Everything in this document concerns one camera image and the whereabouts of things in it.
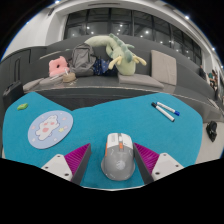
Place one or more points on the black bag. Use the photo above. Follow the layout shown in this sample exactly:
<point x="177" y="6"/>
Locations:
<point x="212" y="130"/>

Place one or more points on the green plush dragon toy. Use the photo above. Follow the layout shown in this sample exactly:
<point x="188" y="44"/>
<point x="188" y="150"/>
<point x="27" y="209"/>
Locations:
<point x="125" y="60"/>

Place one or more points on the beige upright seat cushion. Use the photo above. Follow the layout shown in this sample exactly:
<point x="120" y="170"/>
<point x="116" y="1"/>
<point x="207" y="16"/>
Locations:
<point x="164" y="67"/>

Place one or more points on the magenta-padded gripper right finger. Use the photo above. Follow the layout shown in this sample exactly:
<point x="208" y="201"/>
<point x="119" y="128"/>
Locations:
<point x="165" y="165"/>

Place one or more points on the grey backpack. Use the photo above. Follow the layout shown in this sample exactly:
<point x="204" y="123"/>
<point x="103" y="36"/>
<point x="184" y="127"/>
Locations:
<point x="82" y="60"/>

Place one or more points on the white marker with black cap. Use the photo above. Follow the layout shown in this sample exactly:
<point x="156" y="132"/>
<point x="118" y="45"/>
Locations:
<point x="163" y="112"/>

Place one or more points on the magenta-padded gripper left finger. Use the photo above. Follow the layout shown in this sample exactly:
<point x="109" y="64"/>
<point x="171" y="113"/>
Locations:
<point x="58" y="165"/>

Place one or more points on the small tan pouch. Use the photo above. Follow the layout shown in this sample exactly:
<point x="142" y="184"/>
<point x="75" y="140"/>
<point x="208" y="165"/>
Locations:
<point x="69" y="78"/>

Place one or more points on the small green eraser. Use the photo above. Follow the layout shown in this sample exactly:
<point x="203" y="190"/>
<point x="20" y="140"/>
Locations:
<point x="22" y="106"/>

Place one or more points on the round light blue mouse pad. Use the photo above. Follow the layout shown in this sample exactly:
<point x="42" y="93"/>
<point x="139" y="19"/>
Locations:
<point x="50" y="129"/>

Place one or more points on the dark blue patterned cloth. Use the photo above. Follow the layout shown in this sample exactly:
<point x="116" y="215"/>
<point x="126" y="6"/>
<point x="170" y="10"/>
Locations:
<point x="101" y="66"/>

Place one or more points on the person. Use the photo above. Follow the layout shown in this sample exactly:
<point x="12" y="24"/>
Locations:
<point x="202" y="72"/>
<point x="214" y="80"/>

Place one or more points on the dark glass window front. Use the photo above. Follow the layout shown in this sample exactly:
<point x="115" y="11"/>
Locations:
<point x="133" y="28"/>

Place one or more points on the grey flat seat cushion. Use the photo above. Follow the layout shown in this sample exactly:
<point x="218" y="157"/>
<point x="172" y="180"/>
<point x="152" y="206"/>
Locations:
<point x="32" y="85"/>
<point x="140" y="81"/>
<point x="51" y="82"/>

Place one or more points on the black suitcase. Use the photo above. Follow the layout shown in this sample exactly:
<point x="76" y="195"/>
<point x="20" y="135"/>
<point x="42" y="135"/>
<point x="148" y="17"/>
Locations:
<point x="12" y="93"/>

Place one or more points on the pink plush cushion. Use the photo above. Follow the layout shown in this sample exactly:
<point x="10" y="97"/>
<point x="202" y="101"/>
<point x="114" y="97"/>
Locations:
<point x="58" y="67"/>

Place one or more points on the grey and white computer mouse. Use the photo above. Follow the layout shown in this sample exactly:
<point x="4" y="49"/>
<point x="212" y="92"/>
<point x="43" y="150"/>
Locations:
<point x="118" y="160"/>

